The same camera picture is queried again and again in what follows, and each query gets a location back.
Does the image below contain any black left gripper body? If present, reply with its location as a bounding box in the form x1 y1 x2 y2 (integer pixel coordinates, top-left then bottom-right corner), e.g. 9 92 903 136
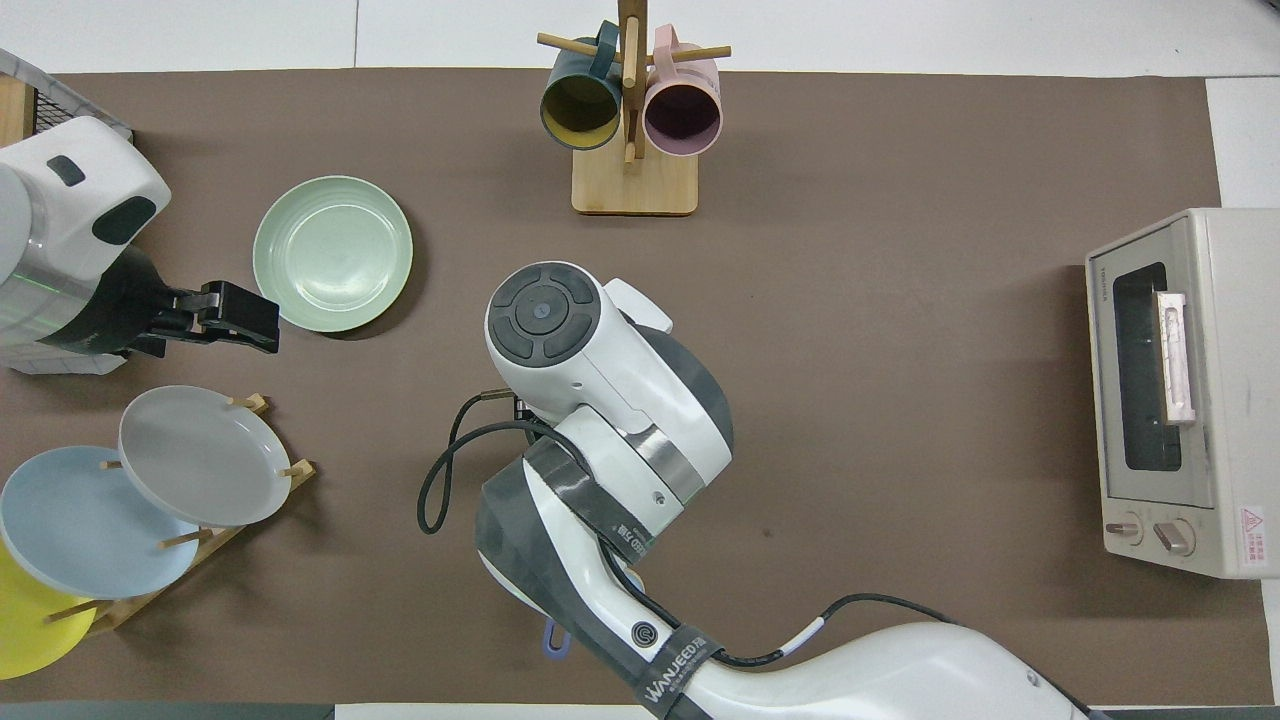
40 245 206 359

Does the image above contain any light green plate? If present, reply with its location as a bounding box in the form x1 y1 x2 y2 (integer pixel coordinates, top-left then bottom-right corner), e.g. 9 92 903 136
252 176 414 333

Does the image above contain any grey plate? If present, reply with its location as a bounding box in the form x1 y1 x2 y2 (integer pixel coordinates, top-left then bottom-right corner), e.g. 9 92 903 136
118 386 293 528

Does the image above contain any wooden plate rack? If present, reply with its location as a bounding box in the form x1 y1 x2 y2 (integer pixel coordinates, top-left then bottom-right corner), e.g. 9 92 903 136
45 393 318 636

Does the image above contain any light blue plate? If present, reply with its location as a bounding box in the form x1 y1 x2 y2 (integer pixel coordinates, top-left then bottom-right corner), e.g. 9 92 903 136
0 446 201 600

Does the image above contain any yellow plate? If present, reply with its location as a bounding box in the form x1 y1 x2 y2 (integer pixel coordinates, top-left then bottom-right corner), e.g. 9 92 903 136
0 540 98 681

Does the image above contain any grey white plastic bag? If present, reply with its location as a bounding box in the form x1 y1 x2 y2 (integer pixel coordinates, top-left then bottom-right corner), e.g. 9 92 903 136
5 352 129 377

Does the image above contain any dark teal mug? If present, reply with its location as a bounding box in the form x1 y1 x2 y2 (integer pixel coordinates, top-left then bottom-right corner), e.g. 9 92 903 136
540 22 623 151

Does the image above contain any wooden mug tree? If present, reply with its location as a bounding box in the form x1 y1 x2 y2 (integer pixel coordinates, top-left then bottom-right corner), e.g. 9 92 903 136
537 0 732 216

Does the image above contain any pink mug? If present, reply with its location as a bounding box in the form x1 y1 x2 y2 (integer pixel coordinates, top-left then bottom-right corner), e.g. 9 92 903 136
643 25 723 158

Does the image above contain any brown table mat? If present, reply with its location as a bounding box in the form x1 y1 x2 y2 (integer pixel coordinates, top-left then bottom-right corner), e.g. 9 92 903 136
0 68 1276 706

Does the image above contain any white toaster oven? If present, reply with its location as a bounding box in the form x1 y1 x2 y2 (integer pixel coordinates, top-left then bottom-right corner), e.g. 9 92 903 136
1085 208 1280 581

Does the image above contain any black wire basket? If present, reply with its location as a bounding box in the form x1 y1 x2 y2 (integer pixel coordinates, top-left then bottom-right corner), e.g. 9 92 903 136
0 48 134 143

